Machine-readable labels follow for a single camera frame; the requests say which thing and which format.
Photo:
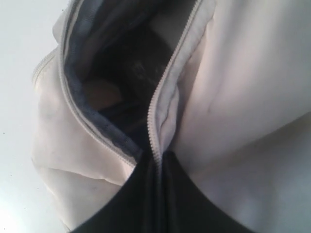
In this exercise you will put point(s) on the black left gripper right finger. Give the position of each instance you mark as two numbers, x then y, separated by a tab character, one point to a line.
184	208

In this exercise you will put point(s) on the beige fabric duffel bag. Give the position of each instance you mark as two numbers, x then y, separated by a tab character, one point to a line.
233	104

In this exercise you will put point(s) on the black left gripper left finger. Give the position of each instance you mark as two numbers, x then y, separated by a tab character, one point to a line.
132	209

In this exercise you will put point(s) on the dark items inside bag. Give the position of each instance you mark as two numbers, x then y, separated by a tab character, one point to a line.
122	49

